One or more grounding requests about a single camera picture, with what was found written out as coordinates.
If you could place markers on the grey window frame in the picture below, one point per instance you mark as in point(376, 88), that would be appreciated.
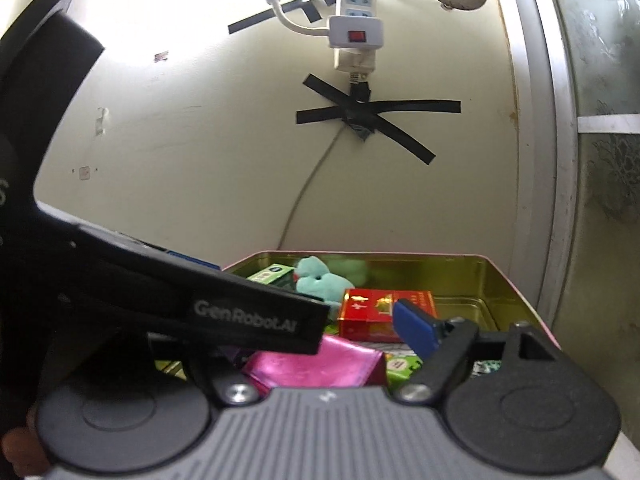
point(550, 110)

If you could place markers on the black tape strips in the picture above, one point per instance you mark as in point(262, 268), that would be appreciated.
point(300, 2)

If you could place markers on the black tape cross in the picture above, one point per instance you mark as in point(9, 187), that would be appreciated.
point(370, 110)

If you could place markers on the white power strip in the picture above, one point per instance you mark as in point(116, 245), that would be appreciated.
point(356, 60)

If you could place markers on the small wall sticker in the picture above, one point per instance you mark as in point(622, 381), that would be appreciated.
point(85, 173)

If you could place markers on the pink tin box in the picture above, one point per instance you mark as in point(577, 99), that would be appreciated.
point(505, 290)

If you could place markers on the white wall hook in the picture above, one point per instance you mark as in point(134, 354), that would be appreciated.
point(101, 120)

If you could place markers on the patterned window glass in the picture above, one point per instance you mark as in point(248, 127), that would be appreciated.
point(610, 185)

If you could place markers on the black plug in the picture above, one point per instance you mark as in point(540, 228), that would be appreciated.
point(360, 87)

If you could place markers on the green box with barcode label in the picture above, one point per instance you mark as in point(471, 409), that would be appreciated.
point(270, 276)

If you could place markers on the white switch adapter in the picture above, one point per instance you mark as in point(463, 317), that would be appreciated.
point(356, 32)

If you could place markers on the person's left hand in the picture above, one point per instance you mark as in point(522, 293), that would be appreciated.
point(22, 452)

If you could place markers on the red and gold box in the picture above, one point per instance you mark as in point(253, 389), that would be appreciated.
point(370, 312)

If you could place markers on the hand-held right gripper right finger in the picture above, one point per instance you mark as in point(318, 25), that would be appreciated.
point(415, 330)

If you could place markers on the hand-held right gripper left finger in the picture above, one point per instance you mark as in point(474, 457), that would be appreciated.
point(220, 380)

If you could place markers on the grey-green plush slipper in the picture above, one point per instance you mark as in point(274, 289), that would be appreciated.
point(352, 267)

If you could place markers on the teal plush toy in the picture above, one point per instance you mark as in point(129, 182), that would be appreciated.
point(315, 282)

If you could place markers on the floral tissue pack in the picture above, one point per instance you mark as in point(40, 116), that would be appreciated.
point(485, 367)

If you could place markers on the pink foil pack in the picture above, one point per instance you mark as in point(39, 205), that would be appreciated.
point(320, 365)

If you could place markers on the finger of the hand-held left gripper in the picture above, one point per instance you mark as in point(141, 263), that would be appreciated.
point(197, 261)

